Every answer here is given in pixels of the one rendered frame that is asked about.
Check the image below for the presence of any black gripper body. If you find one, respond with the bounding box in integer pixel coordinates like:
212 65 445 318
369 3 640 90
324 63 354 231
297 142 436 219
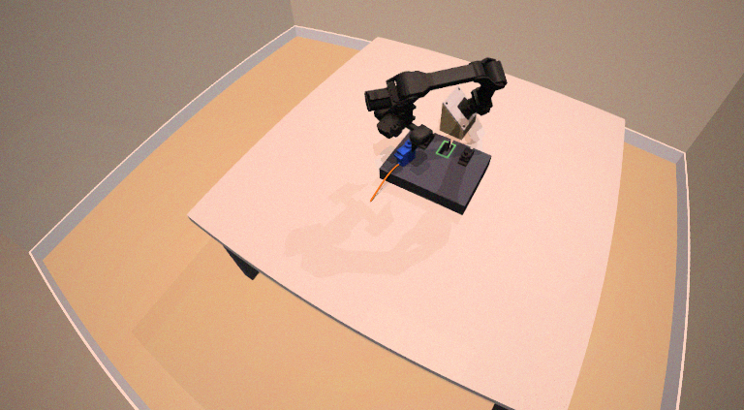
374 105 433 145

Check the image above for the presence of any blue micro servo with orange cable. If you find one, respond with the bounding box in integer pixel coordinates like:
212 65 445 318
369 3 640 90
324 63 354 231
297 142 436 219
370 140 416 202

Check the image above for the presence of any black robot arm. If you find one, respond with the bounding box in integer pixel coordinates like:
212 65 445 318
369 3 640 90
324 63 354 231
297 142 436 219
364 57 508 139

